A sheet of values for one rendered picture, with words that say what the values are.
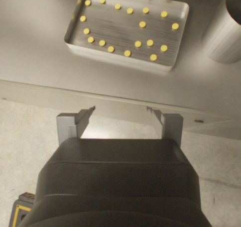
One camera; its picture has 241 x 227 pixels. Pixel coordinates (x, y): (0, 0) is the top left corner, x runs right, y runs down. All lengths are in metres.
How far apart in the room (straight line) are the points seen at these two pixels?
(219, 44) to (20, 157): 1.30
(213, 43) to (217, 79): 0.06
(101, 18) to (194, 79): 0.20
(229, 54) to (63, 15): 0.31
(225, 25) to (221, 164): 0.99
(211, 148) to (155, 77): 0.90
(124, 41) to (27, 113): 1.12
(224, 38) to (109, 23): 0.19
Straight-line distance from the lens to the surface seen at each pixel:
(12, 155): 1.41
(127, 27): 0.34
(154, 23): 0.34
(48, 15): 0.41
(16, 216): 1.03
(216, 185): 1.20
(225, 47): 0.29
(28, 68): 0.38
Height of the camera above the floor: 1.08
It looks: 78 degrees down
